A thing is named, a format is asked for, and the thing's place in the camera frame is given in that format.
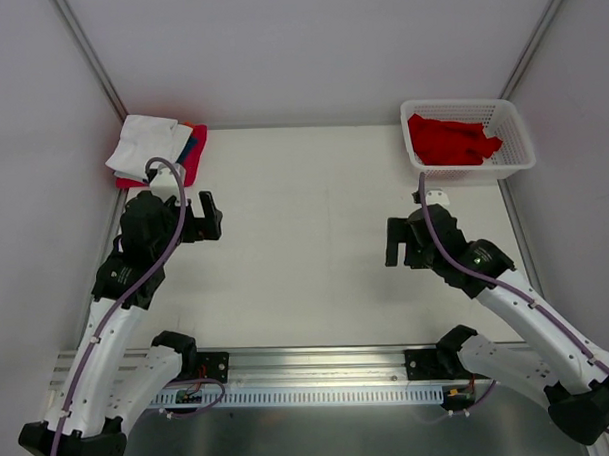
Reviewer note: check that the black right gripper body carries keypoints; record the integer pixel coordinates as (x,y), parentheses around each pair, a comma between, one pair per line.
(402,240)

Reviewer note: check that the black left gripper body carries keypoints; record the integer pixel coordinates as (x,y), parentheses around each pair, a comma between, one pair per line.
(199,222)

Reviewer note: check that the white t shirt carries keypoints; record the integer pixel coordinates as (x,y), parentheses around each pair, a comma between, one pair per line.
(144,137)

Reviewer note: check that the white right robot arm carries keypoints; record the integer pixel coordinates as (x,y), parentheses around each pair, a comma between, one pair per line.
(567,374)

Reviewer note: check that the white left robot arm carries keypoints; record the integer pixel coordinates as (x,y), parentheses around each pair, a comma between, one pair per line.
(93,414)

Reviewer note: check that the dark blue folded t shirt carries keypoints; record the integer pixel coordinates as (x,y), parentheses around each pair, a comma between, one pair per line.
(190,146)

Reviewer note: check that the pink folded t shirt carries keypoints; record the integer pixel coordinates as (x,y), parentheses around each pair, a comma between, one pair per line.
(190,175)

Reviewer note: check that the red t shirt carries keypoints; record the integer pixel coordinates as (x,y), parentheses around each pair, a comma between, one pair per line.
(449,143)

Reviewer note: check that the white plastic basket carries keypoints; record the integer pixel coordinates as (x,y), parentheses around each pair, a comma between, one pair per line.
(499,118)

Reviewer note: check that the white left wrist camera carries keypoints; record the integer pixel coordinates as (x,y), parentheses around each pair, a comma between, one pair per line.
(163,184)

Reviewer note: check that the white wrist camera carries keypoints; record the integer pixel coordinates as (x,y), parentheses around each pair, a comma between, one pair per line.
(163,184)
(431,196)

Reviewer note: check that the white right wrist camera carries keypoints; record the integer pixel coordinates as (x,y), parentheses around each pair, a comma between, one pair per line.
(431,196)

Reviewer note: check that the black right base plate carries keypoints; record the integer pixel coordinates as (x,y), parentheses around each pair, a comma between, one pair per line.
(433,364)

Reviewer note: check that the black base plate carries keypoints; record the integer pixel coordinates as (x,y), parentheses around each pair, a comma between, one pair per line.
(433,364)
(212,365)

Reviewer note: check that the white slotted cable duct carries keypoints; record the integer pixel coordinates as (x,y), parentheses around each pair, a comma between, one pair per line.
(176,399)

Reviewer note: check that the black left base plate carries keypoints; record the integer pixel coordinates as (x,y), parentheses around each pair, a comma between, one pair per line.
(212,365)

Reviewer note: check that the aluminium mounting rail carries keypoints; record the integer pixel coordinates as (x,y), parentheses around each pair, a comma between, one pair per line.
(317,367)

